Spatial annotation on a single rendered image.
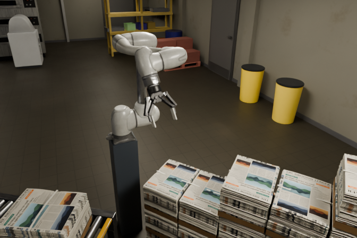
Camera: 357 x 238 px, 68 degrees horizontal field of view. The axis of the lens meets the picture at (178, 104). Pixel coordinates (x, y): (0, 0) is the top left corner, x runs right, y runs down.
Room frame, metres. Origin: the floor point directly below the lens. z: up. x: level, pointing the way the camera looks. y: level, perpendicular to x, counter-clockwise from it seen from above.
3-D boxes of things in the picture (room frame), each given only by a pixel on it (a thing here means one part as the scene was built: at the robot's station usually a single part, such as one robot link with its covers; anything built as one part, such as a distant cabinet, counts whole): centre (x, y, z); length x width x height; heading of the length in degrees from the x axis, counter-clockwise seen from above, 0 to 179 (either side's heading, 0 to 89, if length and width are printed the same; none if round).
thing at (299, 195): (1.20, -0.73, 0.95); 0.38 x 0.29 x 0.23; 151
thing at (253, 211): (1.34, -0.47, 0.95); 0.38 x 0.29 x 0.23; 154
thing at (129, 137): (1.88, 0.48, 1.03); 0.22 x 0.18 x 0.06; 115
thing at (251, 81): (5.03, -1.44, 0.35); 0.45 x 0.44 x 0.70; 115
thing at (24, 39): (7.21, 4.14, 0.67); 0.68 x 0.59 x 1.35; 112
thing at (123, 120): (1.89, 0.45, 1.17); 0.18 x 0.16 x 0.22; 116
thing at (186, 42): (7.44, 0.07, 0.36); 1.19 x 0.85 x 0.72; 115
